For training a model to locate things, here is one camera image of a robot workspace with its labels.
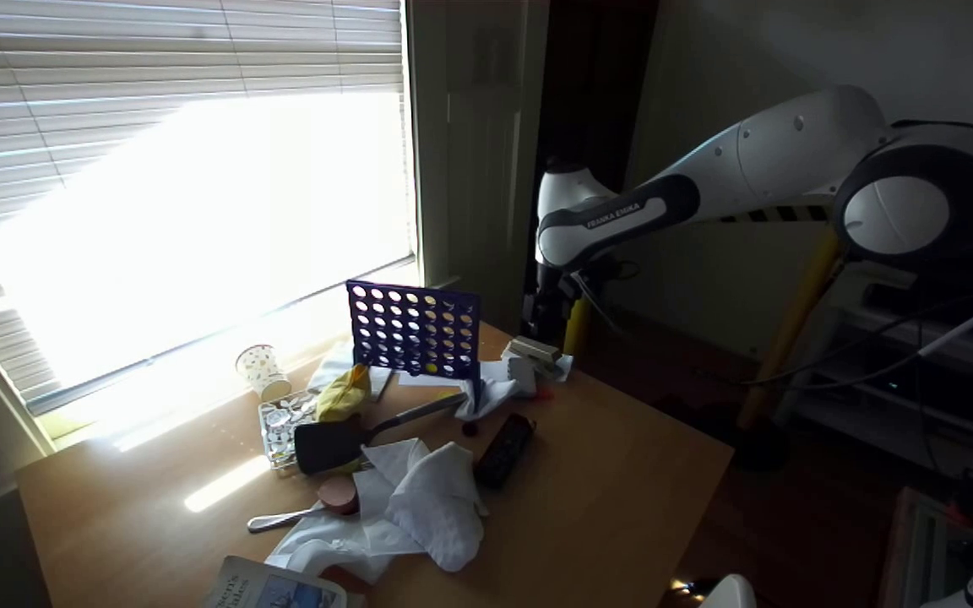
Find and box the light blue book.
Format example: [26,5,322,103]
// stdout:
[203,551,359,608]

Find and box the white plastic bag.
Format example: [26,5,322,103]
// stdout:
[264,437,489,586]

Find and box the blue connect four grid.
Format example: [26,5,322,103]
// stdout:
[341,278,488,414]

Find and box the window blind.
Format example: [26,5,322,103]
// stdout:
[0,0,412,410]

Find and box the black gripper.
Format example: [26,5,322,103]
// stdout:
[524,262,608,347]

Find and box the white spoon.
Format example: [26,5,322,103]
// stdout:
[242,496,328,536]

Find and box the black spatula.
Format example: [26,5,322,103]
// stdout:
[290,392,471,476]

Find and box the white shelf unit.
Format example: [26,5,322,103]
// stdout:
[794,263,973,513]

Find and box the clear drinking glass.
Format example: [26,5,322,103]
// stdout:
[258,397,312,473]

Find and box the black oblong case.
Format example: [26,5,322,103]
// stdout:
[473,410,537,494]

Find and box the grey curtain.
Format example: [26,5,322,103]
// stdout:
[402,0,554,339]

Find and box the yellow toy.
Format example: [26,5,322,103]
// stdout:
[316,361,376,426]

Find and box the clear glass jar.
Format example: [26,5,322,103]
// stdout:
[234,343,293,407]

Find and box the brown round object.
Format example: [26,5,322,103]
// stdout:
[316,471,362,522]

